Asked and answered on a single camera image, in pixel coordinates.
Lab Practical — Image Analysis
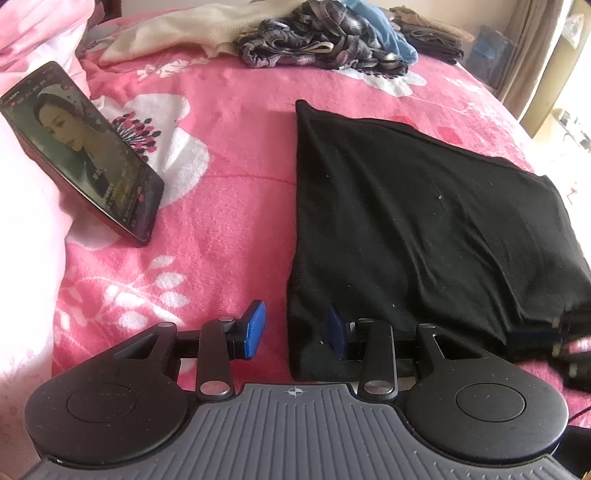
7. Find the black T-shirt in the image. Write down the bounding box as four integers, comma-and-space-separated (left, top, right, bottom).
286, 99, 591, 384

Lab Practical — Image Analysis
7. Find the plaid shirt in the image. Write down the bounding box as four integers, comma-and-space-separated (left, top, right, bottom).
235, 0, 410, 78

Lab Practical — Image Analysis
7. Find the pale pink quilt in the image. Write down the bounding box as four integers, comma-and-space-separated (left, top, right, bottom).
0, 0, 94, 416

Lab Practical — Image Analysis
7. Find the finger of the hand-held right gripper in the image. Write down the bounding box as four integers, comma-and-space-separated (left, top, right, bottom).
551, 302, 591, 341
509, 329, 591, 394

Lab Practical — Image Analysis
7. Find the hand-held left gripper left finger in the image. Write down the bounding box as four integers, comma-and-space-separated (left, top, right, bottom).
111, 300, 267, 402

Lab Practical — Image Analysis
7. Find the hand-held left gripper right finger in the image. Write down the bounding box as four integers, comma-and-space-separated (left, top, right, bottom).
325, 305, 478, 402

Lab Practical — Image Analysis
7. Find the pink floral blanket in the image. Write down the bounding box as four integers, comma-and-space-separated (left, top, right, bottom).
51, 9, 550, 384

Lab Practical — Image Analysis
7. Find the stack of folded clothes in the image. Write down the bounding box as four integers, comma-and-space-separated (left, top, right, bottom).
392, 4, 475, 66

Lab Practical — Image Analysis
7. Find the black smartphone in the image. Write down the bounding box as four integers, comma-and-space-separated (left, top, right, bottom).
0, 61, 166, 244

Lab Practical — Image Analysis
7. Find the hanging plastic bag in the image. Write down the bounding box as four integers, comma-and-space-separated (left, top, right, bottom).
560, 13, 585, 48

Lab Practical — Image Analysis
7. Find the beige curtain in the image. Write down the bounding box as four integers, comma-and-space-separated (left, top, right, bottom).
500, 0, 570, 136

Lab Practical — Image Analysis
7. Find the light blue garment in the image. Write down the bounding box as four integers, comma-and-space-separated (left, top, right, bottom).
345, 0, 419, 66

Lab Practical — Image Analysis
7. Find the cream cloth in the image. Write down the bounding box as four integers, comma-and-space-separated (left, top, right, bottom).
98, 2, 260, 66

